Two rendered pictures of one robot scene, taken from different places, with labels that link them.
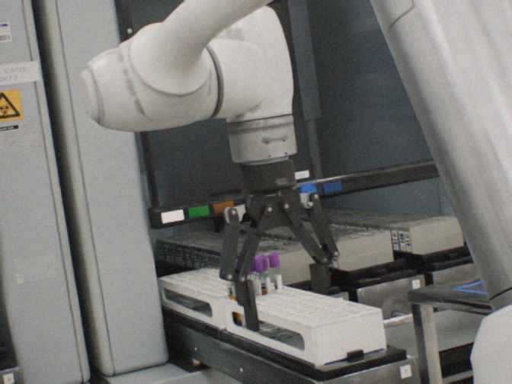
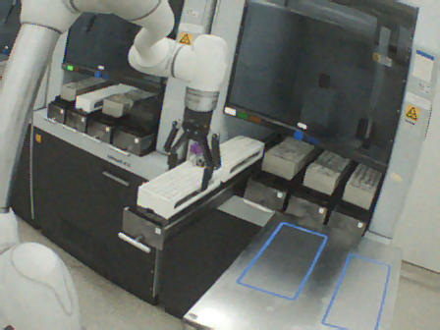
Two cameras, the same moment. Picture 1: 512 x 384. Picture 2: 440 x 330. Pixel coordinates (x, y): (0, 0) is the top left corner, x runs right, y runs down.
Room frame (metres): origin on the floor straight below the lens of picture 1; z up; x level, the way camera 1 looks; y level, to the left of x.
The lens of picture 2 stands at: (0.56, -1.00, 1.44)
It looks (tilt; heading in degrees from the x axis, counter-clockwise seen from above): 23 degrees down; 47
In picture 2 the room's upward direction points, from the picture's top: 11 degrees clockwise
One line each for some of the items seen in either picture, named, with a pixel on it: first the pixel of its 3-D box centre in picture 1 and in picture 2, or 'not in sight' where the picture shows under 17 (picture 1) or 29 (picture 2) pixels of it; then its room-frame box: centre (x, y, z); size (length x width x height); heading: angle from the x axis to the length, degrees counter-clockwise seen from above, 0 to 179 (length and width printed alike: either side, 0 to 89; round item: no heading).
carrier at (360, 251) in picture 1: (362, 253); (320, 181); (1.79, -0.17, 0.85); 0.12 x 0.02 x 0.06; 112
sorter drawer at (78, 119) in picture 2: not in sight; (119, 104); (1.61, 0.85, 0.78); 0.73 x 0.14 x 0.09; 23
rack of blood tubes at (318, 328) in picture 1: (298, 325); (181, 188); (1.35, -0.03, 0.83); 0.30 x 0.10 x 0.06; 23
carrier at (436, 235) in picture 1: (433, 238); (357, 195); (1.85, -0.32, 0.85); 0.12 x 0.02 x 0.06; 112
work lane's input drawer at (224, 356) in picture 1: (264, 348); (202, 190); (1.47, 0.02, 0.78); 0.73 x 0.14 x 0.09; 23
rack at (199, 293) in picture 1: (214, 299); (232, 158); (1.64, 0.09, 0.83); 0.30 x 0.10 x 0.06; 23
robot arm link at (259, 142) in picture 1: (262, 141); (200, 97); (1.37, -0.02, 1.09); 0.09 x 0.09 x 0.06
